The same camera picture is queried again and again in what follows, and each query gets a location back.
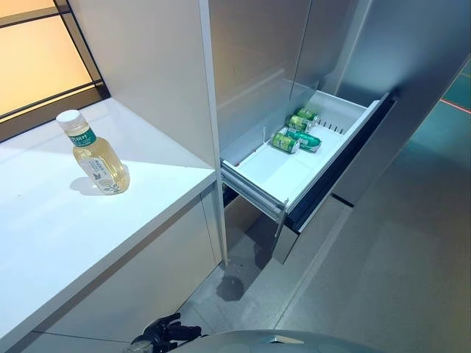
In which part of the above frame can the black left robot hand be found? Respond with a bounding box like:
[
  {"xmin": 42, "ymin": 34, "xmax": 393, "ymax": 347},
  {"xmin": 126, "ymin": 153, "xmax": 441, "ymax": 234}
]
[{"xmin": 143, "ymin": 313, "xmax": 202, "ymax": 353}]

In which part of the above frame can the yellow tea bottle white cap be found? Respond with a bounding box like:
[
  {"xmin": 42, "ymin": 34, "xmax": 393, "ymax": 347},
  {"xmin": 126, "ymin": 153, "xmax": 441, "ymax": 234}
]
[{"xmin": 56, "ymin": 110, "xmax": 130, "ymax": 195}]

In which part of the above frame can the white fridge drawer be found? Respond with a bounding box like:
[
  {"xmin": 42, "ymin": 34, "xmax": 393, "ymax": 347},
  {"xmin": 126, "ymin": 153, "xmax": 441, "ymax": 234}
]
[{"xmin": 220, "ymin": 89, "xmax": 397, "ymax": 265}]

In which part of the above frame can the stainless steel fridge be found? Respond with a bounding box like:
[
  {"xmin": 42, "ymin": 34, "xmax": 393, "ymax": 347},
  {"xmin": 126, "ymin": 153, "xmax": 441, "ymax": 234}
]
[{"xmin": 208, "ymin": 0, "xmax": 471, "ymax": 207}]

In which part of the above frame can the grey robot torso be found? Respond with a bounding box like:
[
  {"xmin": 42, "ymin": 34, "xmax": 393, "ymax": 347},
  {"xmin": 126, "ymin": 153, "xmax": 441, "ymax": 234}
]
[{"xmin": 176, "ymin": 328, "xmax": 369, "ymax": 353}]

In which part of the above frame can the green drink can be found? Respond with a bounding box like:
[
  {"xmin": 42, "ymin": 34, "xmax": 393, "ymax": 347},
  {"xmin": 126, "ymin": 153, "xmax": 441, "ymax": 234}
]
[
  {"xmin": 271, "ymin": 132, "xmax": 301, "ymax": 154},
  {"xmin": 286, "ymin": 114, "xmax": 314, "ymax": 134},
  {"xmin": 285, "ymin": 130, "xmax": 323, "ymax": 152},
  {"xmin": 294, "ymin": 107, "xmax": 320, "ymax": 124}
]

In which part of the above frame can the tall beige cabinet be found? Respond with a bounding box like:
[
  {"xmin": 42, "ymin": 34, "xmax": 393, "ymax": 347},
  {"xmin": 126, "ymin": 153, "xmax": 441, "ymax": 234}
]
[{"xmin": 68, "ymin": 0, "xmax": 229, "ymax": 265}]

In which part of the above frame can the black framed lit window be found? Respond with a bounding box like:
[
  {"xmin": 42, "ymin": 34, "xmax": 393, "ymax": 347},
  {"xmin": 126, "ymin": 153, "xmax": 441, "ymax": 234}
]
[{"xmin": 0, "ymin": 0, "xmax": 111, "ymax": 144}]

